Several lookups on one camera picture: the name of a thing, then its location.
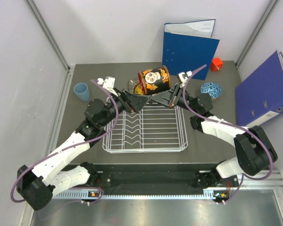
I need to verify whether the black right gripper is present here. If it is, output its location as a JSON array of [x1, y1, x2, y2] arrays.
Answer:
[[151, 83, 200, 114]]

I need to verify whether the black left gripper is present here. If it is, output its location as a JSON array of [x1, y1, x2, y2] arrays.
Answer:
[[100, 88, 150, 127]]

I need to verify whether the yellow plate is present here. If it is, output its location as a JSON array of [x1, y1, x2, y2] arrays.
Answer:
[[133, 84, 144, 95]]

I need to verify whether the dark brown mug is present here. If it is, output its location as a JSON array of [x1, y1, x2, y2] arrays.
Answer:
[[138, 65, 172, 95]]

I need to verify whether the white wire dish rack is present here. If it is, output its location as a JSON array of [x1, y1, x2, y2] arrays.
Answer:
[[102, 104, 188, 153]]

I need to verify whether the blue patterned bowl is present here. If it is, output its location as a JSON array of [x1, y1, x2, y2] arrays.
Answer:
[[200, 82, 223, 100]]

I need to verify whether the light blue cup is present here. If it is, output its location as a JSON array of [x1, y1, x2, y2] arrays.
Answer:
[[74, 83, 91, 102]]

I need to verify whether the black square plate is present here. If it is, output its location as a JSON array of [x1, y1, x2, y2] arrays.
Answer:
[[128, 79, 139, 94]]

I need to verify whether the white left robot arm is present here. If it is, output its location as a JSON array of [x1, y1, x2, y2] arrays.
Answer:
[[11, 77, 151, 211]]

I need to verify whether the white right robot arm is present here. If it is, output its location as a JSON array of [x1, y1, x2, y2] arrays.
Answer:
[[140, 67, 277, 187]]

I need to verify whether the blue standing binder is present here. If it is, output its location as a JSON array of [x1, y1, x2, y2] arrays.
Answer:
[[162, 19, 220, 81]]

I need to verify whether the small orange object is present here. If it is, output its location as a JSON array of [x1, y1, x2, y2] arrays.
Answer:
[[210, 57, 223, 72]]

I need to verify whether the purple leaning binder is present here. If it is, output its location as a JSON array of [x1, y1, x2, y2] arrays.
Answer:
[[235, 51, 283, 127]]

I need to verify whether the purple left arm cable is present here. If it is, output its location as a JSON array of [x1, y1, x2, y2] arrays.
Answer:
[[10, 79, 120, 205]]

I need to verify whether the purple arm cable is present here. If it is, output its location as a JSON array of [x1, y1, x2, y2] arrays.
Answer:
[[10, 79, 120, 205], [183, 65, 274, 205]]

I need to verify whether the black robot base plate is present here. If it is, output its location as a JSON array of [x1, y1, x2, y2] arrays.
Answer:
[[70, 162, 241, 189]]

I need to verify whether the slotted cable duct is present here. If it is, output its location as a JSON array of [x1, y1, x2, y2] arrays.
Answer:
[[53, 189, 228, 200]]

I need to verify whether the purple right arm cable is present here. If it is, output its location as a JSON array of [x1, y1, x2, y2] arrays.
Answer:
[[183, 65, 274, 205]]

